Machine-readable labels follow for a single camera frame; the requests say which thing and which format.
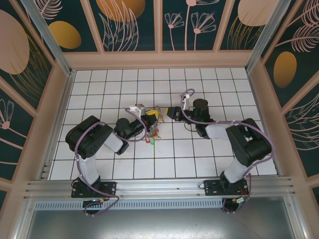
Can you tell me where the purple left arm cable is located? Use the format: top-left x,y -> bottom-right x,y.
74,107 -> 148,216

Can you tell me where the large metal disc keyring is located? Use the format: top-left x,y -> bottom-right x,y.
149,105 -> 167,134

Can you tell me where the grey metal sheet panel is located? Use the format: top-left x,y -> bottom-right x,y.
14,208 -> 310,239

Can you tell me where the grey slotted cable duct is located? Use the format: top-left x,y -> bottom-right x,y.
33,200 -> 225,211

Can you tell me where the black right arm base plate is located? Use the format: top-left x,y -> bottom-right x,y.
203,179 -> 250,197

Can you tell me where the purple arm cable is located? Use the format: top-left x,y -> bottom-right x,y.
74,107 -> 148,216
180,88 -> 274,215

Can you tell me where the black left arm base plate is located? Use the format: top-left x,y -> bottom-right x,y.
71,181 -> 118,199

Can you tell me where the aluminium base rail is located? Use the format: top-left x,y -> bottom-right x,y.
23,177 -> 296,200

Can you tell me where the aluminium corner post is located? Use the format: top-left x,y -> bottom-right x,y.
19,0 -> 77,77
244,0 -> 292,74

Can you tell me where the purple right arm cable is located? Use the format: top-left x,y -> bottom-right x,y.
180,88 -> 274,215

